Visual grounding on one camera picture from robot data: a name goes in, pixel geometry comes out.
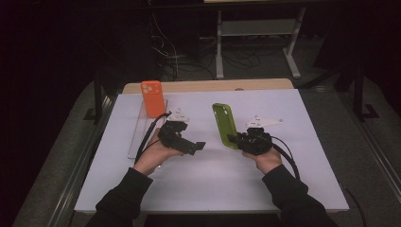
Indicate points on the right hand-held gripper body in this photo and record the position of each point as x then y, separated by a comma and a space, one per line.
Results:
257, 142

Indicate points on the black metal stand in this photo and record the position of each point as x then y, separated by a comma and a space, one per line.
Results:
359, 94
97, 101

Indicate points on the green phone case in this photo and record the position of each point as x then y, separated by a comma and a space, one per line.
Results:
225, 126

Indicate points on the white work board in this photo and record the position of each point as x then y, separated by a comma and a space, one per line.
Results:
208, 183

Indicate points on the white metal table frame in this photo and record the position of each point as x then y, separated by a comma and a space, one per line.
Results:
257, 27

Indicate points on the orange phone case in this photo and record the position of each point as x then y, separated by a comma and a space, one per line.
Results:
153, 99

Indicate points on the clear plastic rack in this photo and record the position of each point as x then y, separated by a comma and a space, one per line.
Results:
142, 132

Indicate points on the person's left hand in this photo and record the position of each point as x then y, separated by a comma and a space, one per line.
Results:
154, 156

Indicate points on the aluminium frame rail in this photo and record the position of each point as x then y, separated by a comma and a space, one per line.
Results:
78, 173
375, 157

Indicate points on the person's right hand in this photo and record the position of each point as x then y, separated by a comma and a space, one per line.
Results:
266, 162

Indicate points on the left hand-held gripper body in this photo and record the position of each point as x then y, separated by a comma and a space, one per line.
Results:
171, 137

